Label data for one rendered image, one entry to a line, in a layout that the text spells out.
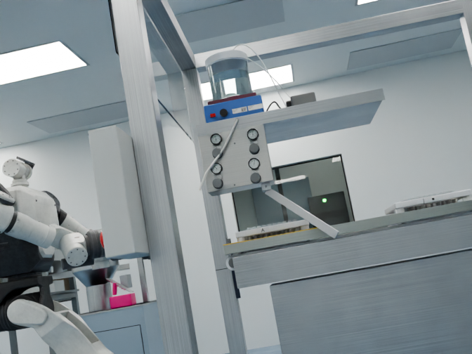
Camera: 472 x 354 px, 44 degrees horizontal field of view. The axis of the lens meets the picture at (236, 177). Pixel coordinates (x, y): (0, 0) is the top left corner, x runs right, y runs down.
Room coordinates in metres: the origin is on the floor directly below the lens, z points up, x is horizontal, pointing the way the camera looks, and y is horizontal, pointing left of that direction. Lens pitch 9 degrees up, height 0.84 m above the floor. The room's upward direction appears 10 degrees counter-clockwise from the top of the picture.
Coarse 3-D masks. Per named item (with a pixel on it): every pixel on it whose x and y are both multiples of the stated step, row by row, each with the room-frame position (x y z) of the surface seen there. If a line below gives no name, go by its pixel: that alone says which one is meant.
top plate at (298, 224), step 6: (294, 222) 1.93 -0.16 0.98; (300, 222) 1.93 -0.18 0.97; (306, 222) 1.93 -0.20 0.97; (258, 228) 1.94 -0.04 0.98; (264, 228) 1.94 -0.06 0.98; (270, 228) 1.94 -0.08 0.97; (276, 228) 1.94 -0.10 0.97; (282, 228) 1.94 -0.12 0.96; (288, 228) 1.94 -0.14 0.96; (300, 228) 2.05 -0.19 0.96; (240, 234) 1.95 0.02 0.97; (246, 234) 1.95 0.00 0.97; (252, 234) 1.94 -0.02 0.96; (258, 234) 1.95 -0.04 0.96
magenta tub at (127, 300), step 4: (112, 296) 4.25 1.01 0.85; (116, 296) 4.25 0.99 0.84; (120, 296) 4.24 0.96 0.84; (124, 296) 4.24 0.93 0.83; (128, 296) 4.24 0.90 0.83; (132, 296) 4.27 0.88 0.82; (112, 300) 4.25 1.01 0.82; (116, 300) 4.25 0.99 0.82; (120, 300) 4.24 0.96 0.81; (124, 300) 4.24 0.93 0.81; (128, 300) 4.24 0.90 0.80; (132, 300) 4.26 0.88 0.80; (112, 304) 4.25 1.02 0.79; (116, 304) 4.25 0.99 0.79; (120, 304) 4.24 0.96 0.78; (124, 304) 4.24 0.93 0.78; (128, 304) 4.24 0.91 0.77; (132, 304) 4.25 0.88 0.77; (112, 308) 4.25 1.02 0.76
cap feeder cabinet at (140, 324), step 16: (144, 304) 4.24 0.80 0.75; (96, 320) 4.25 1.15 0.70; (112, 320) 4.24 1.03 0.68; (128, 320) 4.23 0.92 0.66; (144, 320) 4.21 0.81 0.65; (112, 336) 4.23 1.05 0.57; (128, 336) 4.22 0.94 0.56; (144, 336) 4.21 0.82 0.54; (160, 336) 4.54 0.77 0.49; (112, 352) 4.23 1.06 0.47; (128, 352) 4.22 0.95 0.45; (144, 352) 4.22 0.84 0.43; (160, 352) 4.48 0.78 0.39
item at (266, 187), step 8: (264, 184) 1.92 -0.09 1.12; (272, 192) 1.92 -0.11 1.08; (280, 200) 1.90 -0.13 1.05; (288, 200) 1.89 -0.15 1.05; (288, 208) 1.89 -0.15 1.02; (296, 208) 1.87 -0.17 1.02; (304, 216) 1.85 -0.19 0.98; (312, 216) 1.83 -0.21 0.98; (320, 224) 1.82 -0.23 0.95; (328, 232) 1.80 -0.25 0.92; (336, 232) 1.79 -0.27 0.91
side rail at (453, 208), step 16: (432, 208) 1.88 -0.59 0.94; (448, 208) 1.88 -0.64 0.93; (464, 208) 1.87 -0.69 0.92; (352, 224) 1.90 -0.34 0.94; (368, 224) 1.89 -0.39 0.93; (384, 224) 1.89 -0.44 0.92; (256, 240) 1.92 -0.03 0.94; (272, 240) 1.92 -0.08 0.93; (288, 240) 1.91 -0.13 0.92; (304, 240) 1.91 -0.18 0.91
